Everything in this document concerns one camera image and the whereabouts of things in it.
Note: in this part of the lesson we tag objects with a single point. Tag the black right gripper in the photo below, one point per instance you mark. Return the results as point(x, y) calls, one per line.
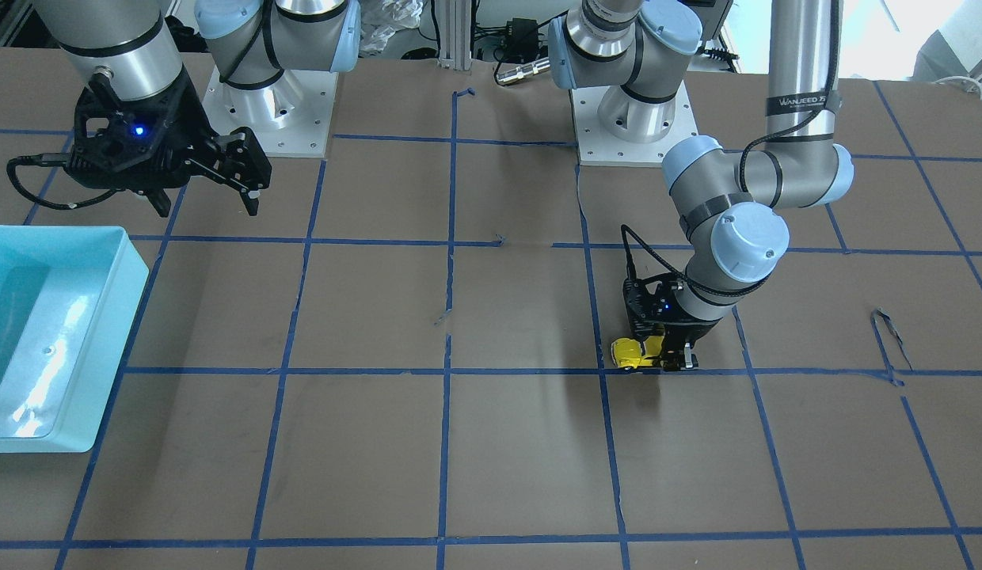
point(187, 121)

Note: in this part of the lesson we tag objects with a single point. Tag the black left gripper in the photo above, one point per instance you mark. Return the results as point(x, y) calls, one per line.
point(699, 324)

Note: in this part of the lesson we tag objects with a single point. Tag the yellow beetle toy car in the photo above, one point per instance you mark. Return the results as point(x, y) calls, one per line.
point(630, 354)

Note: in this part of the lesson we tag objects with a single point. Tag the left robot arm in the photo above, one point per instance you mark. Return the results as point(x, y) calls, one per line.
point(727, 202)

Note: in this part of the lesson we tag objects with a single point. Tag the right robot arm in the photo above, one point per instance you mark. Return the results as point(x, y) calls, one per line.
point(125, 51)

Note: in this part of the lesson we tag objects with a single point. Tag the turquoise plastic bin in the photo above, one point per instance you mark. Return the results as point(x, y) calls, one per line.
point(68, 298)

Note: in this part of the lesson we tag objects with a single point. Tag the brown paper table mat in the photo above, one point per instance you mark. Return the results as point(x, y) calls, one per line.
point(402, 361)

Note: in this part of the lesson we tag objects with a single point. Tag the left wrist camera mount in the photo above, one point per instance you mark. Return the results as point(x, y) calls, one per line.
point(642, 298)

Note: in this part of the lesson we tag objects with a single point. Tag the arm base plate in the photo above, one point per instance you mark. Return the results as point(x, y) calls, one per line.
point(615, 130)
point(290, 118)

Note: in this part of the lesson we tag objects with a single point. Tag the aluminium frame post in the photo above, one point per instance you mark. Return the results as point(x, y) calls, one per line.
point(455, 34)

